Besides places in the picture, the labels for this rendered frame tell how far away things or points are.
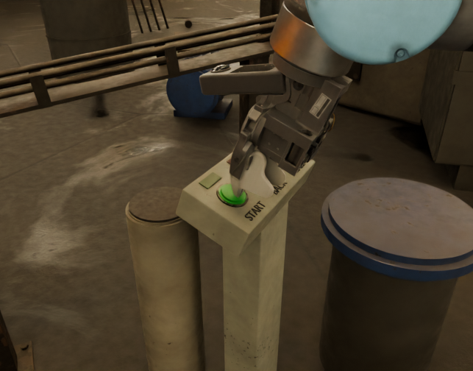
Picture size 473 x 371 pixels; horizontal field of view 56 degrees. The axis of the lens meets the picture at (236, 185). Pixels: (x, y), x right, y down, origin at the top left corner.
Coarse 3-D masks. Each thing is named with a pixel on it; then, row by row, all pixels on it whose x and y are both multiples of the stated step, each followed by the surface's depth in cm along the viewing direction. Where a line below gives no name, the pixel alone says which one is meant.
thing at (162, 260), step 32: (160, 192) 77; (128, 224) 73; (160, 224) 70; (160, 256) 73; (192, 256) 76; (160, 288) 76; (192, 288) 79; (160, 320) 80; (192, 320) 83; (160, 352) 84; (192, 352) 86
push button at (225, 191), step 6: (222, 186) 61; (228, 186) 61; (222, 192) 60; (228, 192) 60; (222, 198) 59; (228, 198) 59; (234, 198) 60; (240, 198) 60; (234, 204) 59; (240, 204) 60
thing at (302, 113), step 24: (288, 72) 45; (264, 96) 50; (288, 96) 48; (312, 96) 47; (336, 96) 45; (264, 120) 49; (288, 120) 49; (312, 120) 48; (264, 144) 52; (288, 144) 49; (312, 144) 49; (288, 168) 50
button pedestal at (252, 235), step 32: (224, 160) 66; (192, 192) 59; (288, 192) 66; (192, 224) 61; (224, 224) 58; (256, 224) 58; (224, 256) 71; (256, 256) 67; (224, 288) 74; (256, 288) 70; (224, 320) 78; (256, 320) 74; (224, 352) 82; (256, 352) 78
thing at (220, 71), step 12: (216, 72) 52; (228, 72) 51; (240, 72) 50; (252, 72) 49; (264, 72) 48; (276, 72) 47; (204, 84) 53; (216, 84) 52; (228, 84) 51; (240, 84) 50; (252, 84) 49; (264, 84) 49; (276, 84) 48
